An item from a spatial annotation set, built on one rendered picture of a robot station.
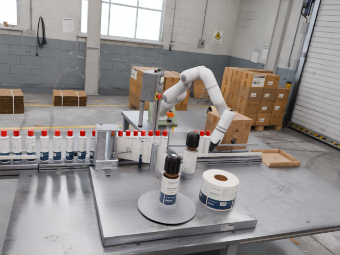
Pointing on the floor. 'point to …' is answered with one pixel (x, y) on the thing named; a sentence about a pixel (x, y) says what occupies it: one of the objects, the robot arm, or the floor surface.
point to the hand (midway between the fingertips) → (210, 148)
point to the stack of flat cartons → (11, 101)
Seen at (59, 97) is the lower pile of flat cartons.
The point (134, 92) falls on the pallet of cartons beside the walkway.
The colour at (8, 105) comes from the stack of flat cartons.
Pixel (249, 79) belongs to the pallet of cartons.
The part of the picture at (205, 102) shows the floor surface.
